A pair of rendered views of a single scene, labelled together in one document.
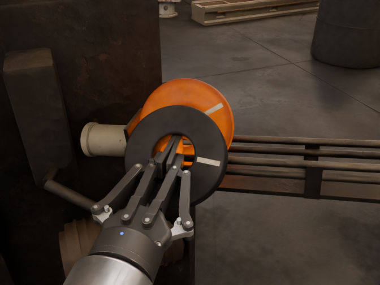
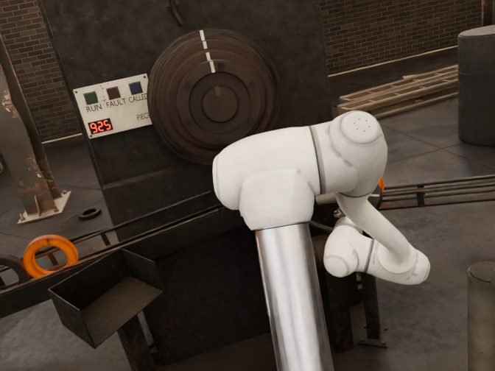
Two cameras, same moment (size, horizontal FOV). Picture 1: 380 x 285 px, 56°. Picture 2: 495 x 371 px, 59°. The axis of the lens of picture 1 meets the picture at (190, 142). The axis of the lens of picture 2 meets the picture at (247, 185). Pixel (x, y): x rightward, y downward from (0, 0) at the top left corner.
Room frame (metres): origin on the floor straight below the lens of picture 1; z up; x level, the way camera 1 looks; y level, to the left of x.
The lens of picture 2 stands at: (-1.03, 0.10, 1.38)
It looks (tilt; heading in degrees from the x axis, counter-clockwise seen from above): 22 degrees down; 12
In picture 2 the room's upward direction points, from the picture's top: 12 degrees counter-clockwise
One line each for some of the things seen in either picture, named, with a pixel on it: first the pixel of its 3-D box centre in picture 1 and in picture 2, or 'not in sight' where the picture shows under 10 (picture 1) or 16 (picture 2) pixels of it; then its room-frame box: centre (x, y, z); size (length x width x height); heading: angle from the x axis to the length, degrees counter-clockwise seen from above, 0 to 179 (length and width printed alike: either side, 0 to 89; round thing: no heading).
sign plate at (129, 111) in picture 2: not in sight; (117, 106); (0.45, 0.84, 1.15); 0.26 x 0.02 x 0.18; 111
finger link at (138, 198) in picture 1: (141, 197); not in sight; (0.35, 0.06, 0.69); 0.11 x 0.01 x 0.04; 169
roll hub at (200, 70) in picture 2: not in sight; (219, 103); (0.38, 0.45, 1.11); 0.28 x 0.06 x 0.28; 111
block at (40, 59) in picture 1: (43, 119); not in sight; (0.57, 0.27, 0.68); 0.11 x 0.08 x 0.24; 21
